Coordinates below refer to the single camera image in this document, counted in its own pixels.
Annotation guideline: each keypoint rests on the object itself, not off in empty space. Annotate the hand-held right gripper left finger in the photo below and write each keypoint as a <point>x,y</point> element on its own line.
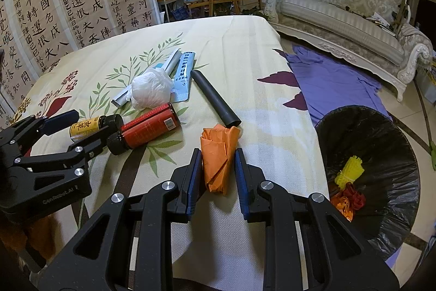
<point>190,182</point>

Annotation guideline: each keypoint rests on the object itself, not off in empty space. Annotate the loose papers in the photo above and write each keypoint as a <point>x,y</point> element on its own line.
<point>381,23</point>

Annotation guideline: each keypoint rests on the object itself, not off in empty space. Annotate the red label bottle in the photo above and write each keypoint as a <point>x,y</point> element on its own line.
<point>150,125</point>

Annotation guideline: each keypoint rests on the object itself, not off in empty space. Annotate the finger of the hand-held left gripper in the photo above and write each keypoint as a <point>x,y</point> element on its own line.
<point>61,120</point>
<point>92,147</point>

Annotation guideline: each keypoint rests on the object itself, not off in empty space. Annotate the black plastic tube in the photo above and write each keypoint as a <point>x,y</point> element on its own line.
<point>214,96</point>

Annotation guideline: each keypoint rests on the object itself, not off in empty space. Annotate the grey metal profile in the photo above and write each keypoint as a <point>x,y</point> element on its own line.
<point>172,61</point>

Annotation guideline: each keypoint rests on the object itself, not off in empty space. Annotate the orange plastic bag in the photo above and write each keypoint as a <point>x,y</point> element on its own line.
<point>342,205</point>

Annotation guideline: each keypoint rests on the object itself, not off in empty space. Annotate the yellow label bottle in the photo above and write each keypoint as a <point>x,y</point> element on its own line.
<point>87,126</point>

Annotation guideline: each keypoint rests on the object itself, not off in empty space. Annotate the purple floor cloth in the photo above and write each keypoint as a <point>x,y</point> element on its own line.
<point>323,83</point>

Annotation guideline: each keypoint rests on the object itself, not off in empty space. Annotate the wooden toy rifle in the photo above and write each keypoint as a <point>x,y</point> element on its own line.
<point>400,18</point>

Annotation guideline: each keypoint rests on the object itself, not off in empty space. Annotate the blue crate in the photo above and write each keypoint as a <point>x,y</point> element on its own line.
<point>179,13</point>

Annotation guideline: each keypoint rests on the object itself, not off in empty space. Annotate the low wooden plant shelf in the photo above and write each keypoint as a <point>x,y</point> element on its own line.
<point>201,4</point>

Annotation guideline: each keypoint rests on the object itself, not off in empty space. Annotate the bin with black bag liner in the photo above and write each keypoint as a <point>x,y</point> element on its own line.
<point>374,141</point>

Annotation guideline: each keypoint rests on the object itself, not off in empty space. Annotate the white metal rack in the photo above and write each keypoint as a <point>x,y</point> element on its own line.
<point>163,1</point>

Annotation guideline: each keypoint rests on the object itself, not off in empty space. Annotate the white blue squeeze tube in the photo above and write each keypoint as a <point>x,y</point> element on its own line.
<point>184,79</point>

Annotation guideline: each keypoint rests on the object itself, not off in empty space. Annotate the white plastic bag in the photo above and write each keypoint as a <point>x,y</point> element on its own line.
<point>150,90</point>

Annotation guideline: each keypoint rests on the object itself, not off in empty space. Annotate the white ornate sofa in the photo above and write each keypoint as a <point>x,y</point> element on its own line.
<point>340,15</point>

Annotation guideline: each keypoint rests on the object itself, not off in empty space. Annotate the green slipper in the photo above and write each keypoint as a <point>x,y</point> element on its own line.
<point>433,158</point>

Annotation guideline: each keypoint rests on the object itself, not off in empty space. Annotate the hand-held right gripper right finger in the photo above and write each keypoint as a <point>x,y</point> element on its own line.
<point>242,185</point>

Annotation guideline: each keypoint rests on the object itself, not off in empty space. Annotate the dark board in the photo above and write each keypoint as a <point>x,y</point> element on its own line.
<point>427,15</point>

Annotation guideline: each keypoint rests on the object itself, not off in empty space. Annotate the orange paper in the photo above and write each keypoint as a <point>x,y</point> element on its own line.
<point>218,158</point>

